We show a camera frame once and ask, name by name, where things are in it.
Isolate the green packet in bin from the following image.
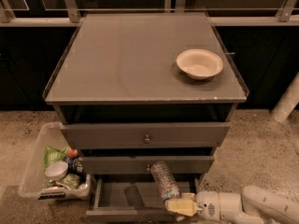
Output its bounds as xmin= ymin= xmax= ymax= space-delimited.
xmin=56 ymin=173 xmax=81 ymax=189

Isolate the grey drawer cabinet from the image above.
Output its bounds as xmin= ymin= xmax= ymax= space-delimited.
xmin=42 ymin=11 xmax=249 ymax=224

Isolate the white paper bowl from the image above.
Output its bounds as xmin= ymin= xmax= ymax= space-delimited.
xmin=177 ymin=49 xmax=223 ymax=80

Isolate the clear plastic water bottle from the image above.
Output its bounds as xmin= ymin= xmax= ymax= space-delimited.
xmin=150 ymin=161 xmax=181 ymax=202

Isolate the clear plastic storage bin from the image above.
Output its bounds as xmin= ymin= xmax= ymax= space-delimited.
xmin=18 ymin=122 xmax=92 ymax=201

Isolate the grey top drawer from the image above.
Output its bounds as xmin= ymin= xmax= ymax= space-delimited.
xmin=60 ymin=122 xmax=231 ymax=149

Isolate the small white bowl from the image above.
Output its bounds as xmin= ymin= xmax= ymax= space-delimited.
xmin=45 ymin=161 xmax=68 ymax=180

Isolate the blue snack bag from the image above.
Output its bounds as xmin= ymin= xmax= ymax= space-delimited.
xmin=64 ymin=156 xmax=84 ymax=175

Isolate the green snack bag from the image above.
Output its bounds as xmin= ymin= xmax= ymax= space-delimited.
xmin=44 ymin=146 xmax=67 ymax=169

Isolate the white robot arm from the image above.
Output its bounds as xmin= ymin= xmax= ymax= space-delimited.
xmin=164 ymin=186 xmax=299 ymax=224

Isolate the grey middle drawer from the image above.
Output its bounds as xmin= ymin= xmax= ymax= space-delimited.
xmin=79 ymin=156 xmax=214 ymax=175

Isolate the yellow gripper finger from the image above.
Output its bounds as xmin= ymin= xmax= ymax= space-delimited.
xmin=164 ymin=198 xmax=202 ymax=217
xmin=181 ymin=192 xmax=195 ymax=202

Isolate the metal window railing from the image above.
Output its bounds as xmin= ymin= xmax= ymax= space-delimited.
xmin=1 ymin=0 xmax=299 ymax=27

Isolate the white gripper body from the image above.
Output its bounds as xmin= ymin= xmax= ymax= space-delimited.
xmin=196 ymin=191 xmax=221 ymax=221

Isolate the white cylindrical post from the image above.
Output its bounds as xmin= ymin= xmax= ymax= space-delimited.
xmin=271 ymin=72 xmax=299 ymax=122

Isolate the grey drawer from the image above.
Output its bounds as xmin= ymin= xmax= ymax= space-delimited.
xmin=79 ymin=156 xmax=214 ymax=175
xmin=60 ymin=122 xmax=231 ymax=149
xmin=85 ymin=175 xmax=211 ymax=223

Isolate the grey bottom drawer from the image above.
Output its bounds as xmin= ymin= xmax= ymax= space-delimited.
xmin=85 ymin=175 xmax=211 ymax=223

